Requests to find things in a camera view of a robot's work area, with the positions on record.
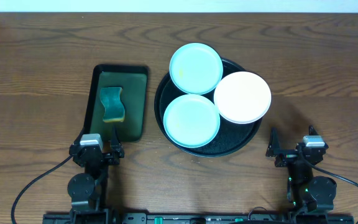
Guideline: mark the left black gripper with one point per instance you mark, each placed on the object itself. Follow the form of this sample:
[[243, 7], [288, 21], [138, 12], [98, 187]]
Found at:
[[105, 156]]

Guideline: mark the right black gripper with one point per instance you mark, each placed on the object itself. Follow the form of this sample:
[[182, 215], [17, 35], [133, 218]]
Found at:
[[289, 156]]

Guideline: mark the green yellow sponge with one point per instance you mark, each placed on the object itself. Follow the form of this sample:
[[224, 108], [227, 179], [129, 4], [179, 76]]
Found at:
[[114, 110]]

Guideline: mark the pink white plate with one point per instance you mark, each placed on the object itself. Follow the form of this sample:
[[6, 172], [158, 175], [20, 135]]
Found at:
[[242, 97]]

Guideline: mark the mint green plate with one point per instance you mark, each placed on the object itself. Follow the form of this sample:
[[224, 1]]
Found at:
[[196, 68], [191, 121]]

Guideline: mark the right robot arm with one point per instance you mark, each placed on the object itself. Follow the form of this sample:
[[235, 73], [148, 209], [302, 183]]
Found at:
[[312, 196]]

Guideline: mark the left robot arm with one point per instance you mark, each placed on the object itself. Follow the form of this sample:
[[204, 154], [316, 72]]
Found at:
[[88, 190]]

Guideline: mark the black rectangular tray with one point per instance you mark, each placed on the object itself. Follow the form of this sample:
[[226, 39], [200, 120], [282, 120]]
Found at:
[[133, 81]]

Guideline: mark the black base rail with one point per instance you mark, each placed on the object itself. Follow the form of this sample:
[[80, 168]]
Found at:
[[142, 218]]

